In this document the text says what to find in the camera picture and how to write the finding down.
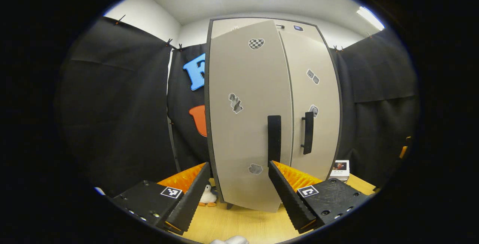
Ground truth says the white cabinet door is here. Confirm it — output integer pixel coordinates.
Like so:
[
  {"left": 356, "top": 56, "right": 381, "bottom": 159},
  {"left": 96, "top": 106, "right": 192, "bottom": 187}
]
[
  {"left": 275, "top": 21, "right": 341, "bottom": 181},
  {"left": 208, "top": 19, "right": 294, "bottom": 213}
]

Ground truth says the white shoe cabinet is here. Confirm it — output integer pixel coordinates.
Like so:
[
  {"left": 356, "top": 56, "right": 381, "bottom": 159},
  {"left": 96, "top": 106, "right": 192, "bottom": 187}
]
[{"left": 204, "top": 17, "right": 343, "bottom": 213}]

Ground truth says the white picture box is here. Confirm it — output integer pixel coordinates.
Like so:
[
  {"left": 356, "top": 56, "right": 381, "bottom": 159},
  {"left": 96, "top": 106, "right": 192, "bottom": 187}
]
[{"left": 329, "top": 160, "right": 350, "bottom": 182}]

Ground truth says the black door handle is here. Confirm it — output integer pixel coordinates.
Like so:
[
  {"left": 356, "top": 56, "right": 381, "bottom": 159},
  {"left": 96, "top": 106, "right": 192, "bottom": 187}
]
[
  {"left": 267, "top": 115, "right": 282, "bottom": 164},
  {"left": 301, "top": 111, "right": 314, "bottom": 155}
]

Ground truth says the white duck toy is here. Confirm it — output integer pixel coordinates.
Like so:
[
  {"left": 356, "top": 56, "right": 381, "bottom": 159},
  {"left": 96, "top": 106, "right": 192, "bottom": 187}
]
[{"left": 198, "top": 184, "right": 218, "bottom": 207}]

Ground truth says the beige cabinet drawer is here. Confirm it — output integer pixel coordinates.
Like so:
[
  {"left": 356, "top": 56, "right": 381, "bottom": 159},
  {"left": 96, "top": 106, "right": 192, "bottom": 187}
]
[{"left": 211, "top": 18, "right": 319, "bottom": 39}]

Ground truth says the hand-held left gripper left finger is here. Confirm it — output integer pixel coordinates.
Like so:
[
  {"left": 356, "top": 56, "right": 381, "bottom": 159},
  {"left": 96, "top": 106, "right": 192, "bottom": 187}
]
[{"left": 112, "top": 162, "right": 211, "bottom": 236}]

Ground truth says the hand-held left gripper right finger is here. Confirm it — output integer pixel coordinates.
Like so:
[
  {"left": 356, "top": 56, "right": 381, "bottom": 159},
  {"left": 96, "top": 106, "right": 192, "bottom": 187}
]
[{"left": 268, "top": 161, "right": 371, "bottom": 234}]

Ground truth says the ceiling light panel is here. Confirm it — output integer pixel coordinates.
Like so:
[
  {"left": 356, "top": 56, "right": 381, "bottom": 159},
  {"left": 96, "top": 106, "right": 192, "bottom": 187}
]
[{"left": 356, "top": 6, "right": 386, "bottom": 31}]

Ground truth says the black backdrop cloth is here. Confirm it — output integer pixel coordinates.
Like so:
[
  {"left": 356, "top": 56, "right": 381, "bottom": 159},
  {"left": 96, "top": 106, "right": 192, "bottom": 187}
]
[{"left": 54, "top": 16, "right": 419, "bottom": 196}]

